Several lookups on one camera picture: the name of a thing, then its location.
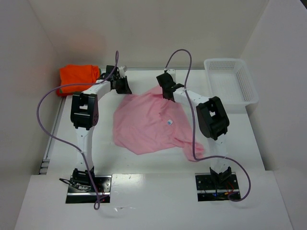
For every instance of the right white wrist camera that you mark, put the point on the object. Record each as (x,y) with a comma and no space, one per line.
(172,72)

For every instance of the orange folded t shirt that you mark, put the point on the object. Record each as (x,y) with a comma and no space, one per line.
(76,77)

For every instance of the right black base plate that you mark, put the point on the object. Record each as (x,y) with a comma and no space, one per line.
(206,190)

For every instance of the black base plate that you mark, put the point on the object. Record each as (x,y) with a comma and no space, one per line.
(206,190)
(79,193)

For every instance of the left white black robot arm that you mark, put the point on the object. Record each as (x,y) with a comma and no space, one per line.
(85,115)

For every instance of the pink t shirt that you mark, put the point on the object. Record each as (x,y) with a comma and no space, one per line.
(147,123)

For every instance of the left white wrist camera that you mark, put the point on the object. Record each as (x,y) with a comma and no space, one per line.
(122,71)

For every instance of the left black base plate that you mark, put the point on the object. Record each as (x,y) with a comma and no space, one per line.
(79,193)

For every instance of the white perforated plastic basket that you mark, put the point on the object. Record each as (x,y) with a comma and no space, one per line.
(230,80)

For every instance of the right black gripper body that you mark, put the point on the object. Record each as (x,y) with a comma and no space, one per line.
(166,86)

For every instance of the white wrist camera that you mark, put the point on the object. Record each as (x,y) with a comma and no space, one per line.
(172,72)
(122,71)

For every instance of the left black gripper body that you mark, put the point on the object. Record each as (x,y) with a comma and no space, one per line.
(122,85)

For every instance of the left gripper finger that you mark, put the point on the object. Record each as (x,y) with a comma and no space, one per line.
(121,87)
(127,89)

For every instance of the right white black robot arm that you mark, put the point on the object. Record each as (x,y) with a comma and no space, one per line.
(208,114)

